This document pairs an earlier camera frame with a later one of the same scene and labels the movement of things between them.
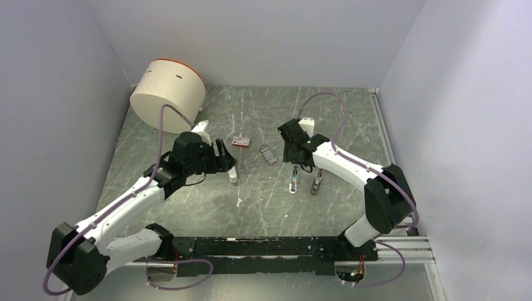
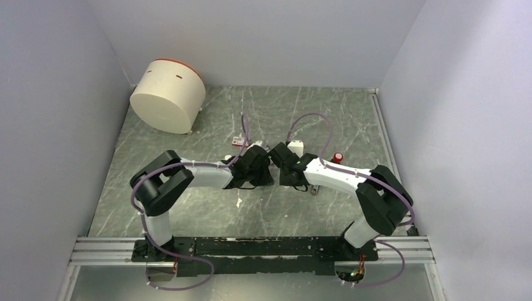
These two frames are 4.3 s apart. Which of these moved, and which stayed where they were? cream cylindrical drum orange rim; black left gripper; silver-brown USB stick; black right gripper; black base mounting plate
Moved: black left gripper; black right gripper
Stayed: cream cylindrical drum orange rim; silver-brown USB stick; black base mounting plate
